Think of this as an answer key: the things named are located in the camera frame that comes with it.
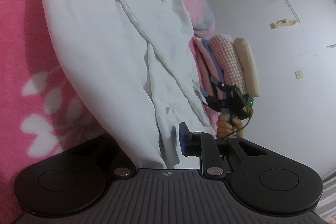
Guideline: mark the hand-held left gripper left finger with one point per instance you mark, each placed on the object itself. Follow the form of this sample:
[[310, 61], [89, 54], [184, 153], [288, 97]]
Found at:
[[119, 161]]

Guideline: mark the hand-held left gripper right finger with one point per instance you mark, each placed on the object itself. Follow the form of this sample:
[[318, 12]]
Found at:
[[182, 138]]

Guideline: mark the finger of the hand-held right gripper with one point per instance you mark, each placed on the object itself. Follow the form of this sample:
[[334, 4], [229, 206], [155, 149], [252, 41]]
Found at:
[[212, 102], [218, 82]]

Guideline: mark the white button shirt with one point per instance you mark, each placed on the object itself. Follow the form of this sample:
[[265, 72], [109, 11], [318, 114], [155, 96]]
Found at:
[[105, 43]]

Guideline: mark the person's right hand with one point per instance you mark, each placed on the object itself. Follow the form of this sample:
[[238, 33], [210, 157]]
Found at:
[[223, 129]]

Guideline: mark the lilac folded garment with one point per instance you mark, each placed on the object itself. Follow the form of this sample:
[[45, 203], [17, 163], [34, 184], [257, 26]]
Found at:
[[212, 61]]

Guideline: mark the pink checked knit garment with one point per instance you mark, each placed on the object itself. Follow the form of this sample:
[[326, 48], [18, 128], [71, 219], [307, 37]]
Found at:
[[228, 61]]

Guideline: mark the pale pink folded garment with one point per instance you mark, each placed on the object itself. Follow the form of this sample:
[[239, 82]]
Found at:
[[202, 56]]

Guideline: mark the beige folded garment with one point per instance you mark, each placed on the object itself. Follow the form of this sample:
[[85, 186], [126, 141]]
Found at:
[[248, 66]]

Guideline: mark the pink floral bed blanket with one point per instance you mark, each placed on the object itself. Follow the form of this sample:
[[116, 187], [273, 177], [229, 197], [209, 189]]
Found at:
[[26, 56]]

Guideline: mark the white wall socket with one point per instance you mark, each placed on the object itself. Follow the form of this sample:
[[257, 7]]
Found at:
[[299, 75]]

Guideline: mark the white wall hook rail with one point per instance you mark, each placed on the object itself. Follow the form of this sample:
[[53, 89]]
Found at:
[[292, 10]]

